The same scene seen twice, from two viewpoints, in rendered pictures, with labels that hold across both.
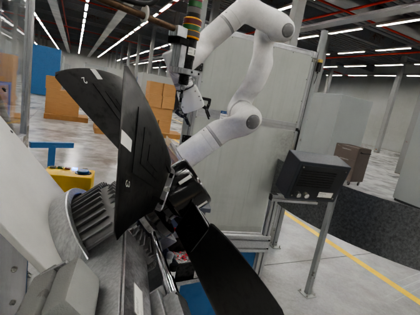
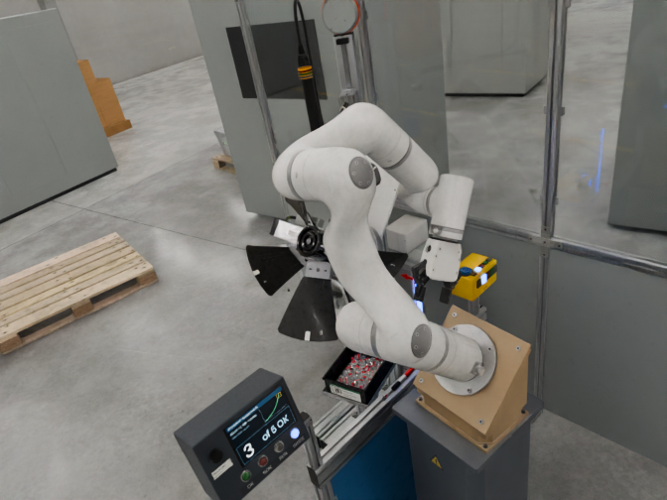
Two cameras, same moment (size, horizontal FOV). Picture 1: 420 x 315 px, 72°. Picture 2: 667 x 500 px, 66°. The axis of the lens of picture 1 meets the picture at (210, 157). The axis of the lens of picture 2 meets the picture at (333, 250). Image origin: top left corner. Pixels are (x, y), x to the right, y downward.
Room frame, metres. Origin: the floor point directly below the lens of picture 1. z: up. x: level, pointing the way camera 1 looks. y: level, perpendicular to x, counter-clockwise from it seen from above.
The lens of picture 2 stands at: (2.20, -0.54, 2.11)
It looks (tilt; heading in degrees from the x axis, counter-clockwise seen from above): 30 degrees down; 157
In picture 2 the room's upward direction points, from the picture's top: 11 degrees counter-clockwise
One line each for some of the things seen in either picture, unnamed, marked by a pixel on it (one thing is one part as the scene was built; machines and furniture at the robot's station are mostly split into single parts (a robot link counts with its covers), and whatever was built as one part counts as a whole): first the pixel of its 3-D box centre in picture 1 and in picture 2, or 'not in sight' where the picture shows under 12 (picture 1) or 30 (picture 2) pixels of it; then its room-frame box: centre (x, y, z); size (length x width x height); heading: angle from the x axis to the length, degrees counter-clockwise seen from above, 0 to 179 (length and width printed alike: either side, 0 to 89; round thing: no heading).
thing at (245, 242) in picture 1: (169, 239); (409, 384); (1.10, 0.11, 0.82); 0.90 x 0.04 x 0.08; 107
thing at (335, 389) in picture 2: (194, 256); (359, 370); (0.96, -0.01, 0.85); 0.22 x 0.17 x 0.07; 121
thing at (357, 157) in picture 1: (349, 164); not in sight; (6.90, -3.33, 0.45); 0.68 x 0.47 x 0.90; 29
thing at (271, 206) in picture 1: (269, 214); (310, 440); (1.22, -0.31, 0.96); 0.03 x 0.03 x 0.20; 17
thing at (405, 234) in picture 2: not in sight; (404, 232); (0.37, 0.60, 0.92); 0.17 x 0.16 x 0.11; 107
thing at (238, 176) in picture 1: (244, 138); not in sight; (2.72, -0.29, 1.10); 1.21 x 0.06 x 2.20; 107
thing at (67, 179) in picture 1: (68, 185); (472, 277); (0.98, 0.48, 1.02); 0.16 x 0.10 x 0.11; 107
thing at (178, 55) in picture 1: (184, 52); not in sight; (0.72, 0.10, 1.50); 0.09 x 0.07 x 0.10; 142
